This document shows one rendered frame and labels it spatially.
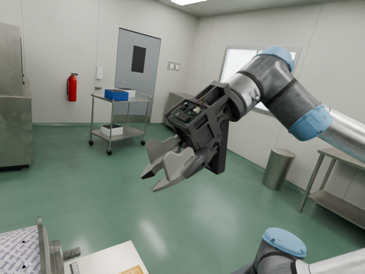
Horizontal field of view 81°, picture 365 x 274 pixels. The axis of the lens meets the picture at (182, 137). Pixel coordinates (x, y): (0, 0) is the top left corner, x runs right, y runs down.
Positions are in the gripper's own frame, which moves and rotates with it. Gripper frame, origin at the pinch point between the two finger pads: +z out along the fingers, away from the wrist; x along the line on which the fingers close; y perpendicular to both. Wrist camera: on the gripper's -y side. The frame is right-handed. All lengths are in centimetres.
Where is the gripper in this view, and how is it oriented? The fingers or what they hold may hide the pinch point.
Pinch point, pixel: (155, 181)
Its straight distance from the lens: 37.8
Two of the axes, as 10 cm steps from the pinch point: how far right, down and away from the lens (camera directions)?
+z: -7.3, 6.3, -2.6
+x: 5.6, 3.5, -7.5
